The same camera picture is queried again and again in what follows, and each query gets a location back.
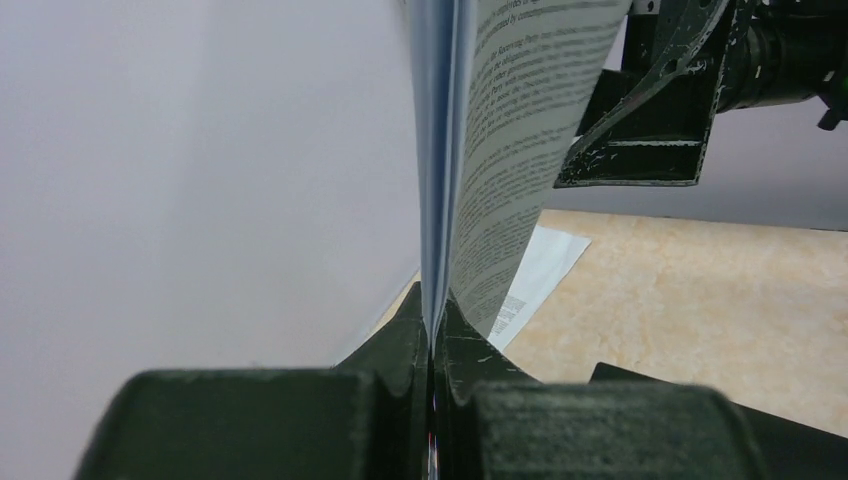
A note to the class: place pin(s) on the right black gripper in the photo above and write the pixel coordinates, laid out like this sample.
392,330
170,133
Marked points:
648,122

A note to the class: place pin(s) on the single printed paper sheet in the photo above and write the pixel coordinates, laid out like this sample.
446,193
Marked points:
550,256

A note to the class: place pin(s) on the teal folder black inside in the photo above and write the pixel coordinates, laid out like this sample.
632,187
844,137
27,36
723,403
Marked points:
793,450

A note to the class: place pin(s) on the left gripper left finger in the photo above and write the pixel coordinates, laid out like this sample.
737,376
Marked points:
365,418

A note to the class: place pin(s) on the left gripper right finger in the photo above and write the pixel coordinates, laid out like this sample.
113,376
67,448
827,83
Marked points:
492,420

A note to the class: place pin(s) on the printed paper stack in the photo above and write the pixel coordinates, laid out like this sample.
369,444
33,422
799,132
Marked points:
499,89

